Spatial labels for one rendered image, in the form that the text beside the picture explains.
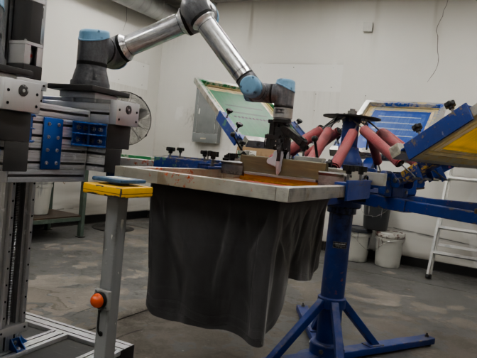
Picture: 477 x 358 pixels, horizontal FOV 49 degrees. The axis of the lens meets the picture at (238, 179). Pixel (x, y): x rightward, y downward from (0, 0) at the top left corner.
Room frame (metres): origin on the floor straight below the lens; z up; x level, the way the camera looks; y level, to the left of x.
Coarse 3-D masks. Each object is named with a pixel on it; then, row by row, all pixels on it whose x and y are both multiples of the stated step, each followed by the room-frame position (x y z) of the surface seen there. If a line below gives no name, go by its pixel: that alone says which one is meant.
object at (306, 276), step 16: (288, 208) 1.52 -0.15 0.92; (304, 208) 1.63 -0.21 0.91; (320, 208) 1.77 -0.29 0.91; (288, 224) 1.55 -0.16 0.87; (304, 224) 1.68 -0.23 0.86; (320, 224) 1.82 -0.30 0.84; (288, 240) 1.57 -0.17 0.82; (304, 240) 1.69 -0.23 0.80; (320, 240) 1.86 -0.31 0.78; (272, 256) 1.46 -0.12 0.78; (288, 256) 1.59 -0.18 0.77; (304, 256) 1.70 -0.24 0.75; (272, 272) 1.47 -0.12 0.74; (288, 272) 1.61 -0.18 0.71; (304, 272) 1.71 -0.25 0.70; (272, 288) 1.52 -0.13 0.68; (272, 304) 1.53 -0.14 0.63; (272, 320) 1.54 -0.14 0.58
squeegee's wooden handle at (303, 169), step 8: (248, 160) 2.06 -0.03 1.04; (256, 160) 2.05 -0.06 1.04; (264, 160) 2.03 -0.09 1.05; (288, 160) 1.98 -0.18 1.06; (296, 160) 1.97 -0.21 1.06; (248, 168) 2.06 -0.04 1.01; (256, 168) 2.04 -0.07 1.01; (264, 168) 2.03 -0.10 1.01; (272, 168) 2.01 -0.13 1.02; (288, 168) 1.98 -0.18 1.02; (296, 168) 1.97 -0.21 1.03; (304, 168) 1.95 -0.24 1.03; (312, 168) 1.94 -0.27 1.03; (320, 168) 1.92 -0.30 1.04; (296, 176) 1.96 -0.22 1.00; (304, 176) 1.95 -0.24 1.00; (312, 176) 1.93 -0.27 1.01
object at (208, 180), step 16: (128, 176) 1.58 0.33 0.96; (144, 176) 1.55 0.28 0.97; (160, 176) 1.52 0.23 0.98; (176, 176) 1.50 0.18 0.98; (192, 176) 1.47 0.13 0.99; (208, 176) 2.02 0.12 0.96; (224, 176) 2.14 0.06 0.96; (224, 192) 1.42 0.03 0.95; (240, 192) 1.40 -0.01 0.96; (256, 192) 1.38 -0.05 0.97; (272, 192) 1.35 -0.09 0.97; (288, 192) 1.33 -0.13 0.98; (304, 192) 1.43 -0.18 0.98; (320, 192) 1.54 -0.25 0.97; (336, 192) 1.68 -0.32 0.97
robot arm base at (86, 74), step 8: (80, 64) 2.01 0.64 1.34; (88, 64) 2.01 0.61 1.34; (96, 64) 2.01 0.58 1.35; (104, 64) 2.05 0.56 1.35; (80, 72) 2.00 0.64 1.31; (88, 72) 2.00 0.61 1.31; (96, 72) 2.01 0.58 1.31; (104, 72) 2.04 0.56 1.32; (72, 80) 2.01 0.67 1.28; (80, 80) 1.99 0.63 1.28; (88, 80) 1.99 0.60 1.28; (96, 80) 2.00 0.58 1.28; (104, 80) 2.03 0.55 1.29
